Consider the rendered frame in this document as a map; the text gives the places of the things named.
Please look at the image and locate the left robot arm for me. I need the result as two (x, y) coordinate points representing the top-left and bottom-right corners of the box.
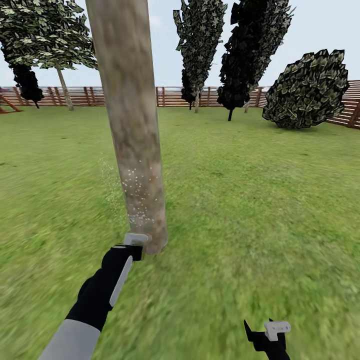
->
(37, 232), (149, 360)

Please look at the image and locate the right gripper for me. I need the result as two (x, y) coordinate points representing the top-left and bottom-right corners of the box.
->
(244, 320), (287, 360)

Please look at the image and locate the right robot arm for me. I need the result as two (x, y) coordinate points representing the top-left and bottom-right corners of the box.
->
(244, 319), (291, 360)

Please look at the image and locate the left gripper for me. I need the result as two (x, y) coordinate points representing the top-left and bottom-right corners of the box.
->
(128, 244), (143, 261)

